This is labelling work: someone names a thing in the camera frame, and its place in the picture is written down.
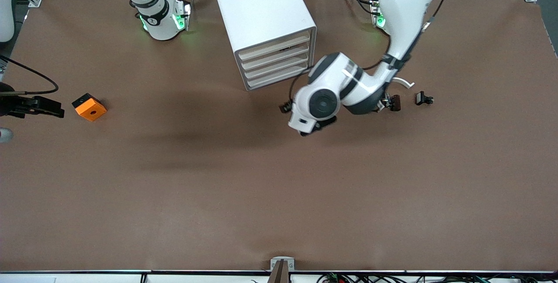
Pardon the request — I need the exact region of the orange and black block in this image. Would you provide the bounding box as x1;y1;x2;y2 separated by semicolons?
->
71;93;107;122

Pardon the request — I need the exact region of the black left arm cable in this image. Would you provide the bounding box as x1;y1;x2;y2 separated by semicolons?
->
289;67;315;106

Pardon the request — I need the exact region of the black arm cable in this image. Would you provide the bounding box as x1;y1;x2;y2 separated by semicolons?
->
289;67;315;106
0;55;59;96

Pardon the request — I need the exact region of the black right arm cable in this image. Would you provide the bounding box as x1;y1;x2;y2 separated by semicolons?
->
0;55;59;96

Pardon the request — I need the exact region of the white half-ring pipe clamp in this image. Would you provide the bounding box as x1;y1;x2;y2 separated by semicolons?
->
378;77;415;113

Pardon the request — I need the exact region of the grey metal bracket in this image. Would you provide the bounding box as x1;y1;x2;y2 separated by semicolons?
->
269;256;296;271

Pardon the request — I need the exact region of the black cable bundle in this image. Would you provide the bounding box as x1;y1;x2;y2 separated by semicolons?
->
316;273;558;283

